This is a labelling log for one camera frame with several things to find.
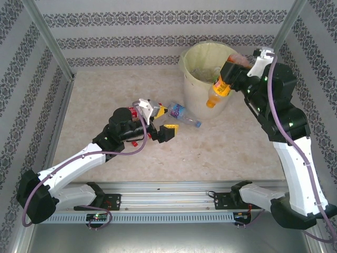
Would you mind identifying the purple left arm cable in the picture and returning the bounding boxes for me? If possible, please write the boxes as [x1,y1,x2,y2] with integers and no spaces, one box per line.
[22,101,148,230]

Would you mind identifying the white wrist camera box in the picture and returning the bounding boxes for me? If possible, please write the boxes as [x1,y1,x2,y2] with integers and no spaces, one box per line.
[246,47,276,77]
[138,99,162,127]

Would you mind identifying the orange juice bottle black label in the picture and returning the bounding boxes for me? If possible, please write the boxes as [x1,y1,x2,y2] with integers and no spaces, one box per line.
[205,54,251,109]

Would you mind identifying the clear bottle blue label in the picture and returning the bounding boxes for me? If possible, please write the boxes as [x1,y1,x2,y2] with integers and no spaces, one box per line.
[167,102,202,128]

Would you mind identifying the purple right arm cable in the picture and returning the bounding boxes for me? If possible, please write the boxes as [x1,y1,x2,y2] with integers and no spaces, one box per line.
[236,52,337,243]

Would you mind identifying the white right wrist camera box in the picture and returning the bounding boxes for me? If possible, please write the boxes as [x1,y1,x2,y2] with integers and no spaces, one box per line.
[246,47,276,77]

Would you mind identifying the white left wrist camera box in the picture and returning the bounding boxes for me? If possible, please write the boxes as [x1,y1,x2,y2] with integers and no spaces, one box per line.
[138,99,162,127]

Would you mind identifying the slotted grey cable duct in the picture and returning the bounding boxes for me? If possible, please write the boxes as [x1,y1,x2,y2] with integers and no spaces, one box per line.
[49,212,235,225]

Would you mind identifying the grey metal sheet tray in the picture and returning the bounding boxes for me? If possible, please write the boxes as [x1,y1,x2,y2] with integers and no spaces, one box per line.
[15,210,327,253]

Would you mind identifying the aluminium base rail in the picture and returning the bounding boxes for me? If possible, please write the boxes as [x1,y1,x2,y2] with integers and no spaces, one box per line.
[25,181,309,211]

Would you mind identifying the aluminium side rail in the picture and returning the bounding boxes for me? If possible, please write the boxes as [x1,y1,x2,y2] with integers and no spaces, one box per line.
[35,79,76,193]

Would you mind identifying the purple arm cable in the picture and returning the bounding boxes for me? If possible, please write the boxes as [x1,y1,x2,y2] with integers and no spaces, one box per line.
[236,52,337,243]
[22,101,148,230]

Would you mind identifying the cream plastic bin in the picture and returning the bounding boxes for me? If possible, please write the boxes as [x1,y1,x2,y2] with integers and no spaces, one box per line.
[181,42,246,121]

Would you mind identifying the aluminium frame post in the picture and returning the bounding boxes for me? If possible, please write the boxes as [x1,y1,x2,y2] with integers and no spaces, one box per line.
[256,0,308,77]
[22,0,76,80]

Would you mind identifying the cola bottle red label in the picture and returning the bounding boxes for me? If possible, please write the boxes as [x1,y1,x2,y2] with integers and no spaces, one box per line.
[131,132,153,148]

